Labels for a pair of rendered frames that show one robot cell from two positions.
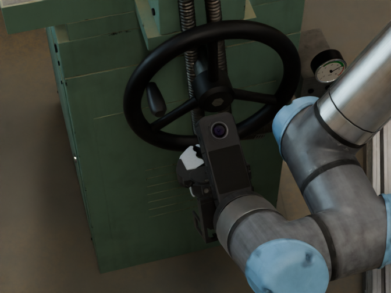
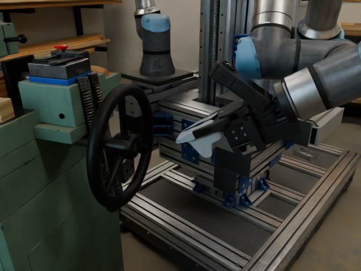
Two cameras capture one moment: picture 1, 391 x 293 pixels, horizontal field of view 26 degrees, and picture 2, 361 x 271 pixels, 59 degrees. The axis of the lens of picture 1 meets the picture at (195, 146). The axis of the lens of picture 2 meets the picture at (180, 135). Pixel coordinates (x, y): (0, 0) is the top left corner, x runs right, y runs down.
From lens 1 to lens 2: 0.91 m
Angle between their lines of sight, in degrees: 50
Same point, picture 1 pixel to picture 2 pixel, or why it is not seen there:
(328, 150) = (287, 38)
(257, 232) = (340, 56)
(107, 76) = (29, 207)
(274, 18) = not seen: hidden behind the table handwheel
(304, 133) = (269, 38)
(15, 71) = not seen: outside the picture
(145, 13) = (50, 126)
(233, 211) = (297, 78)
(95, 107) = (26, 242)
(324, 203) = (320, 51)
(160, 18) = (74, 111)
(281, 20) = not seen: hidden behind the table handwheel
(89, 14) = (7, 148)
